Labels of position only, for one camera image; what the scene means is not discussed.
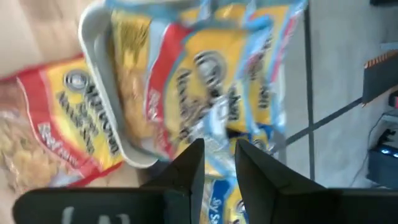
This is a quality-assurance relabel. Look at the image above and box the black striped-edge mat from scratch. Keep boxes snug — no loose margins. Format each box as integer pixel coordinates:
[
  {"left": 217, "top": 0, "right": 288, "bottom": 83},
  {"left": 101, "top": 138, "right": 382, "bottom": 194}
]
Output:
[{"left": 362, "top": 49, "right": 398, "bottom": 105}]

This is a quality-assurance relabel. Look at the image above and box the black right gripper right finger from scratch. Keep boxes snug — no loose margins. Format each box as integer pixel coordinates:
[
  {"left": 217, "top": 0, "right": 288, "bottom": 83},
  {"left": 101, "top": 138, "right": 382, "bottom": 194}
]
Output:
[{"left": 235, "top": 139, "right": 340, "bottom": 224}]

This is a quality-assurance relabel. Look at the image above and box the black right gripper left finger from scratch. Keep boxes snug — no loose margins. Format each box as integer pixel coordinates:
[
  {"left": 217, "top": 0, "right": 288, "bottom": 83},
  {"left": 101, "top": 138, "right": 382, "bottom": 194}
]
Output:
[{"left": 141, "top": 139, "right": 205, "bottom": 224}]

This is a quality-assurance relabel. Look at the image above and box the red Maruchan ramen packet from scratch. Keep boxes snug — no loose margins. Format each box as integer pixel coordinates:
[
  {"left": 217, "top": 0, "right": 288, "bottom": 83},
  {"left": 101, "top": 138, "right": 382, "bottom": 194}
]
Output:
[{"left": 0, "top": 54, "right": 125, "bottom": 194}]

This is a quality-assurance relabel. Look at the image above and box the black computer tower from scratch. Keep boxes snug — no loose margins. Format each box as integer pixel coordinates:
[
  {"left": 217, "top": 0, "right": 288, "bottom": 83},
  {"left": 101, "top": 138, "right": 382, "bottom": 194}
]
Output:
[{"left": 366, "top": 146, "right": 398, "bottom": 189}]

